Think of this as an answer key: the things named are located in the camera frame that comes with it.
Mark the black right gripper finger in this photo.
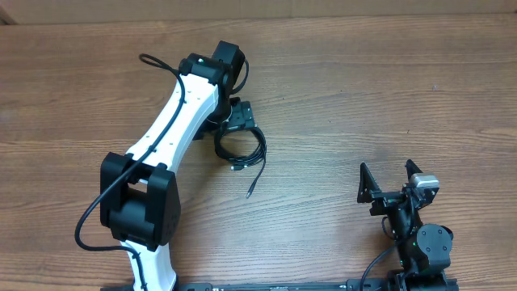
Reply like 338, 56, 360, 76
357, 162, 381, 203
405, 159, 422, 179

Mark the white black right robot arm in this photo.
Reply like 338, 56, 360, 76
357, 159, 459, 291

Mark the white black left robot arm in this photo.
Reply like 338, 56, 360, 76
99, 41, 256, 290

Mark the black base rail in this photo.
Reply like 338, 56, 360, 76
175, 278, 459, 291

